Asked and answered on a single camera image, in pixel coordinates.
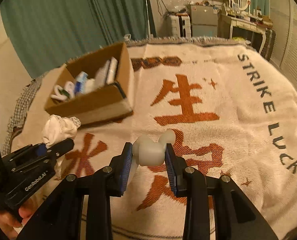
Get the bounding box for white lace cloth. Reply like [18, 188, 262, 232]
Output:
[42, 115, 81, 148]

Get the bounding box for blue white tissue pack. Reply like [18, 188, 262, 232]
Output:
[74, 72, 88, 96]

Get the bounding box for black framed white packet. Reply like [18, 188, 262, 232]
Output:
[94, 57, 118, 89]

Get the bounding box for person left hand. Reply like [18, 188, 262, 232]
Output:
[0, 197, 38, 239]

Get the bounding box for checkered bed sheet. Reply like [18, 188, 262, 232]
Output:
[1, 72, 48, 157]

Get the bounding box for brown cardboard box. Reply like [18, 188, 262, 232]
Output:
[44, 42, 134, 125]

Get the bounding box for green curtain left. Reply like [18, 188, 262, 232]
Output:
[0, 0, 156, 77]

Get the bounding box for white stick vacuum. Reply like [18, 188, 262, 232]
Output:
[145, 0, 151, 38]

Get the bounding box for white louvered wardrobe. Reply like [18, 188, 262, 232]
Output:
[270, 0, 297, 90]

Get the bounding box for white ribbed suitcase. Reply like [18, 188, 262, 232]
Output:
[167, 13, 191, 38]

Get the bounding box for white dressing table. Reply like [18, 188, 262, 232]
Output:
[217, 13, 276, 61]

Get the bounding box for grey mini fridge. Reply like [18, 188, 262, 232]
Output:
[189, 5, 218, 37]

